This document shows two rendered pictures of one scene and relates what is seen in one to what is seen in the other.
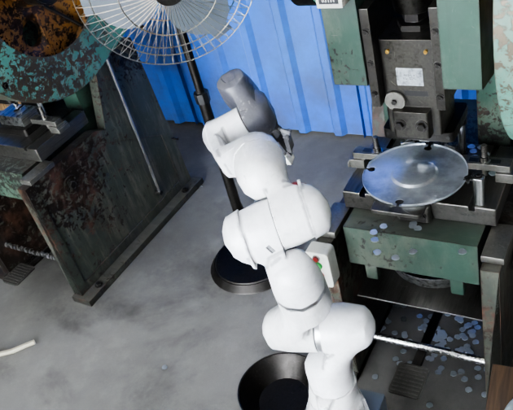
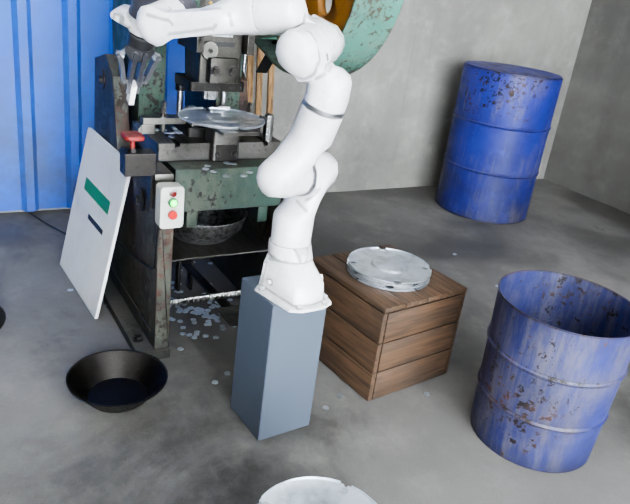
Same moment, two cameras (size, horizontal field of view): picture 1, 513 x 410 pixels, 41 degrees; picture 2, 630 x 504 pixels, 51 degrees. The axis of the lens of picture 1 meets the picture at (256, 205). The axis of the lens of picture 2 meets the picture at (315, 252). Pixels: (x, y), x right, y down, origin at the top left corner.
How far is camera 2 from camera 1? 1.70 m
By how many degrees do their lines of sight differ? 62
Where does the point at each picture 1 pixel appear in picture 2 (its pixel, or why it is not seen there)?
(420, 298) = (213, 251)
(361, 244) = (190, 187)
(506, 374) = (324, 259)
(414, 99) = (223, 50)
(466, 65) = not seen: hidden behind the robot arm
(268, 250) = (326, 57)
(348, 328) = (329, 160)
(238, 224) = (307, 31)
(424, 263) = (242, 194)
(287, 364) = (98, 366)
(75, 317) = not seen: outside the picture
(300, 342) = (307, 173)
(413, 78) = not seen: hidden behind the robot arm
